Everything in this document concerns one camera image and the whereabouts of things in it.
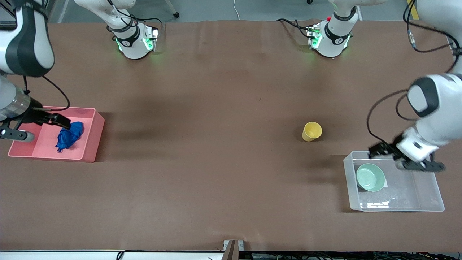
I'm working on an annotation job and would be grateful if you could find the clear plastic box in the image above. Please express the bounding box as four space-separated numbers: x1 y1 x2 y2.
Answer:
343 151 445 212

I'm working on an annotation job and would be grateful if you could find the mint green bowl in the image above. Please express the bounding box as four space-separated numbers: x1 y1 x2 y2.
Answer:
356 163 386 192

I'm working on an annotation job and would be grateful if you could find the pink plastic bin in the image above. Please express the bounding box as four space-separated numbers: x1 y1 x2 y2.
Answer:
8 106 105 163

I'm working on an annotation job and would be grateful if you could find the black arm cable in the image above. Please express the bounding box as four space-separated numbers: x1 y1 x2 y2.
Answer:
22 75 70 112
367 0 462 146

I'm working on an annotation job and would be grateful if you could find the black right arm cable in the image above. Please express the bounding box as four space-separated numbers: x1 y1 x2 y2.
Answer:
22 75 70 112

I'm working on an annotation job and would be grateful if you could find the black right base cable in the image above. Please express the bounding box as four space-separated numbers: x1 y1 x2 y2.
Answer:
107 0 164 34

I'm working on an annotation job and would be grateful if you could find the aluminium frame profile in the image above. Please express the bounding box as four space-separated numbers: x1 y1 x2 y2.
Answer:
0 5 18 31

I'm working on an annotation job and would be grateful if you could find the black left base cable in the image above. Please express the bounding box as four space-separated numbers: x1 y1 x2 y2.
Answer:
277 18 311 39

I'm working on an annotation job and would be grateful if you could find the grey metal mount bracket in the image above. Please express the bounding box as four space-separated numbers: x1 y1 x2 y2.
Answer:
223 239 245 260

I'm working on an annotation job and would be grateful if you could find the black caster wheel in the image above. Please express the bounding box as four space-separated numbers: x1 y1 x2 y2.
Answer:
164 0 180 18

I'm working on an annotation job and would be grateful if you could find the brown table cover sheet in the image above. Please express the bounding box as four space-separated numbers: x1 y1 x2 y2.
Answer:
0 19 462 252

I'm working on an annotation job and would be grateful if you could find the black base cable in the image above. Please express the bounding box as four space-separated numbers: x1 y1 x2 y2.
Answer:
107 0 164 34
277 18 311 39

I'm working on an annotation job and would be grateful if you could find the blue glove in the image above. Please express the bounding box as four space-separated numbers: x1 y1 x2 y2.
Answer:
55 121 84 153

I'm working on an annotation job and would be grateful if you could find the white table edge rail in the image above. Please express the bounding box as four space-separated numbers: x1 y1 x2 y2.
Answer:
0 249 231 260

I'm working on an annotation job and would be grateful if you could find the yellow cup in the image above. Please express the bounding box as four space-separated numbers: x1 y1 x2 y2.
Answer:
302 122 323 142

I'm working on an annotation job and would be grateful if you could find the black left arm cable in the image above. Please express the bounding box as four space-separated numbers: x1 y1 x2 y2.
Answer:
367 0 462 146

